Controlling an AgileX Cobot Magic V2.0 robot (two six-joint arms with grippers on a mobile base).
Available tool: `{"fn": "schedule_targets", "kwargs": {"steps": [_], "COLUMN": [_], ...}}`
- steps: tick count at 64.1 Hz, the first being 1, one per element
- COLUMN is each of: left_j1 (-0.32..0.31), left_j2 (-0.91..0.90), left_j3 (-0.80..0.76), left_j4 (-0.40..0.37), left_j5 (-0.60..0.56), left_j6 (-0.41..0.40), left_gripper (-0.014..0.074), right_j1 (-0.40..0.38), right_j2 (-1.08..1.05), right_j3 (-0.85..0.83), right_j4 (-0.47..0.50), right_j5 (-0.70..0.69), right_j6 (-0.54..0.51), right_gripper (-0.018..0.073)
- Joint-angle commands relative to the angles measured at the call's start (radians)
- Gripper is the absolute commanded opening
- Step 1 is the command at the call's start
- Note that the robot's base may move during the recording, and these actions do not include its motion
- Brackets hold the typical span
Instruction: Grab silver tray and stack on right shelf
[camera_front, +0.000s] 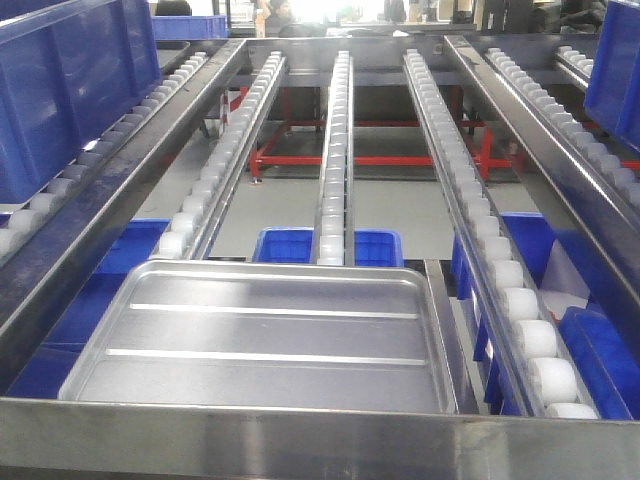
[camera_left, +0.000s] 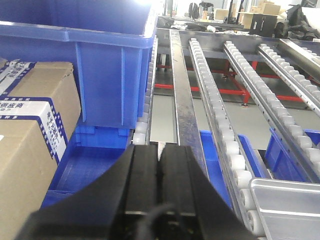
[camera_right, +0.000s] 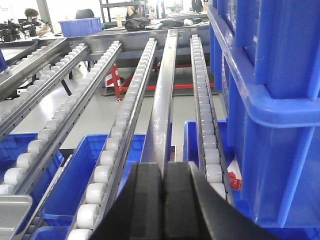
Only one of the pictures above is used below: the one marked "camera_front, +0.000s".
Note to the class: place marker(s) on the far left roller track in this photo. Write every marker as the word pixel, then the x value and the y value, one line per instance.
pixel 19 225

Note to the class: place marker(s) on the left white roller track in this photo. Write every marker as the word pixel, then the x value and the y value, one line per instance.
pixel 193 230

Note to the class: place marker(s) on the blue bin below right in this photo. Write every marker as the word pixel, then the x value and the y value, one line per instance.
pixel 604 361

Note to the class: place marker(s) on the blue bin below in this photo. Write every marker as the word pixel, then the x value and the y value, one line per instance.
pixel 373 247
pixel 604 361
pixel 47 369

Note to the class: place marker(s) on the large blue crate left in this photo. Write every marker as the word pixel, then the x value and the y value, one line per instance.
pixel 68 73

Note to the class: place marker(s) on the red metal floor frame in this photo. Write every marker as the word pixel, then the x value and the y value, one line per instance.
pixel 386 133

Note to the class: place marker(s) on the far right roller track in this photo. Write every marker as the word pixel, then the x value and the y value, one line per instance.
pixel 608 165

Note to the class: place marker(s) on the silver ribbed metal tray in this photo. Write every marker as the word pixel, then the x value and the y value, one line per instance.
pixel 280 336

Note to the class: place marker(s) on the white roller track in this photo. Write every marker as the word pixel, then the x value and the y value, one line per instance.
pixel 193 230
pixel 528 369
pixel 334 231

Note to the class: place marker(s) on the blue crate in background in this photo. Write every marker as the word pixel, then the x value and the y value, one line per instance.
pixel 189 27

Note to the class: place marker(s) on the blue bin below centre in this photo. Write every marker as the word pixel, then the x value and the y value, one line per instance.
pixel 373 247

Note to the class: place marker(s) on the centre white roller track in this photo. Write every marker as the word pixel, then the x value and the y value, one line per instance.
pixel 334 231

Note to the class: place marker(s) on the right white roller track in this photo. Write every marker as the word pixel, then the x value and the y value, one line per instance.
pixel 528 369

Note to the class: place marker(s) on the blue bin below left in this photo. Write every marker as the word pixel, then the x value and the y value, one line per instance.
pixel 47 369

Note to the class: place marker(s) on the blue crate upper right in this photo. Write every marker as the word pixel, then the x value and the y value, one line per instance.
pixel 612 98

